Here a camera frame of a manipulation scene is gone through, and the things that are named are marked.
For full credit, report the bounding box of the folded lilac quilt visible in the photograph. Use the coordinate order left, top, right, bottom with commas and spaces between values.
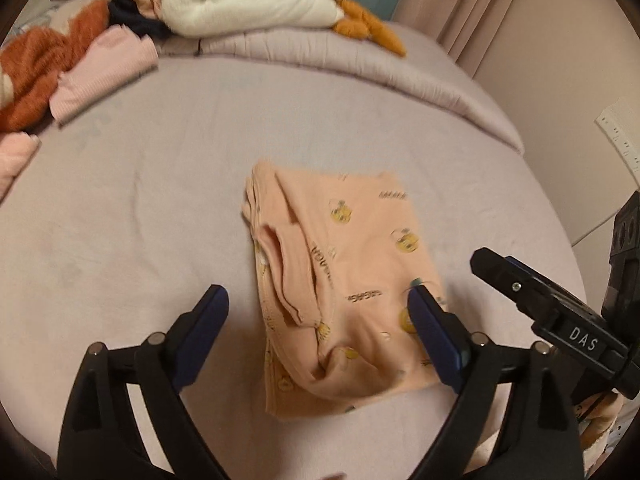
155, 20, 525, 156

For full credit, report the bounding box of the white wall socket strip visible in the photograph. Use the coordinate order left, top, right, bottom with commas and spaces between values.
595, 100, 640, 186

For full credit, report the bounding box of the peach cartoon print shirt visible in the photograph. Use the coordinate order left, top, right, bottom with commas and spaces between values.
241, 157, 448, 418

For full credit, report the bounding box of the rust fuzzy garment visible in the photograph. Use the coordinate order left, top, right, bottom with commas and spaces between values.
0, 0, 111, 131

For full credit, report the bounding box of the black garment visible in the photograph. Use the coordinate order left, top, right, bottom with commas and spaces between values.
106, 0, 171, 40

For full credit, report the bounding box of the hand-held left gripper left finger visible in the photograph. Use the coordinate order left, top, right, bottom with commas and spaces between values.
56, 284, 231, 480

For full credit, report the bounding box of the white goose plush toy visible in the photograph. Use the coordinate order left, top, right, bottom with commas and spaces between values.
161, 0, 407, 57

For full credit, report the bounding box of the folded light pink garment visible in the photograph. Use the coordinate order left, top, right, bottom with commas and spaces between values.
0, 132, 41, 201

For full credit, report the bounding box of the person's printed peach clothing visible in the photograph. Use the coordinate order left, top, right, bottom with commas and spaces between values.
575, 390, 640, 461

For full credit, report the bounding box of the folded pink ribbed garment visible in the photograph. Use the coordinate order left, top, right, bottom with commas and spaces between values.
49, 25, 160, 123

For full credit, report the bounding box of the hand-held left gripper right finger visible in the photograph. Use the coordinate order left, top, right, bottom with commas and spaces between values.
407, 284, 583, 480

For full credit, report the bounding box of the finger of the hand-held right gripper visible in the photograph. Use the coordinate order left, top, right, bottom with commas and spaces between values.
470, 247, 566, 319
505, 256, 603, 314

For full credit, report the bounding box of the pink curtain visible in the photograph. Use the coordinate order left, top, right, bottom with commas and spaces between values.
395, 0, 531, 78

